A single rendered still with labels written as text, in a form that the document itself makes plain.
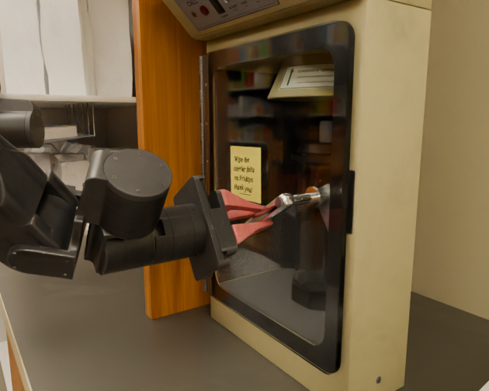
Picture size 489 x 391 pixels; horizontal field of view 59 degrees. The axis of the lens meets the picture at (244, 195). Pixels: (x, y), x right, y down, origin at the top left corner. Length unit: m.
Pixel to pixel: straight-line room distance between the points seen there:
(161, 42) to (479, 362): 0.69
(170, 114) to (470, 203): 0.57
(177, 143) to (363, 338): 0.43
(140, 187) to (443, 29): 0.71
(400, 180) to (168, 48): 0.43
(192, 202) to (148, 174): 0.11
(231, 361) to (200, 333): 0.10
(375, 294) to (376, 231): 0.08
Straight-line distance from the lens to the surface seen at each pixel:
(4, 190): 0.38
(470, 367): 0.74
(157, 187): 0.36
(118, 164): 0.37
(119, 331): 0.78
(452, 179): 0.91
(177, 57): 0.76
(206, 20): 0.65
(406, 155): 0.54
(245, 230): 0.47
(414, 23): 0.54
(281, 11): 0.54
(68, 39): 1.64
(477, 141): 0.89
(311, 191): 0.50
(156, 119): 0.73
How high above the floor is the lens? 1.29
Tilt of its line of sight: 10 degrees down
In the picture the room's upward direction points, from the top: straight up
